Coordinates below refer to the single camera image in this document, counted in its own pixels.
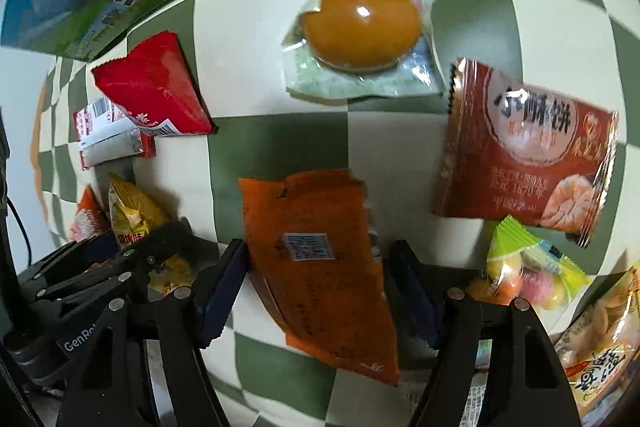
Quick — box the braised egg clear packet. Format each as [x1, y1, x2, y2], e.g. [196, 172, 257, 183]
[281, 0, 444, 101]

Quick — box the brown pastry snack packet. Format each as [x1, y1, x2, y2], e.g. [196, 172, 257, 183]
[433, 57, 618, 247]

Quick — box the red white snack box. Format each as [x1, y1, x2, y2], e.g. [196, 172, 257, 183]
[73, 96, 155, 170]

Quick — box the yellow crisps packet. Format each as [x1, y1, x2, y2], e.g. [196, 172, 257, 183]
[555, 263, 639, 426]

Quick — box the orange red snack packet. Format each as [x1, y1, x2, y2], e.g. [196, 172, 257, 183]
[70, 185, 111, 242]

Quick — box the yellow Sedaap noodle packet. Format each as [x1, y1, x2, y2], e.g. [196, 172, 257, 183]
[107, 172, 193, 296]

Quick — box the red triangular snack packet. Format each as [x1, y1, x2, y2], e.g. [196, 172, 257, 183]
[91, 30, 215, 136]

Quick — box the black cable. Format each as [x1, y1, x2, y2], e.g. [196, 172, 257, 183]
[4, 196, 34, 268]

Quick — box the colourful candy bag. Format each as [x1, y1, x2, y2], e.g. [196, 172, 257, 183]
[466, 216, 589, 311]

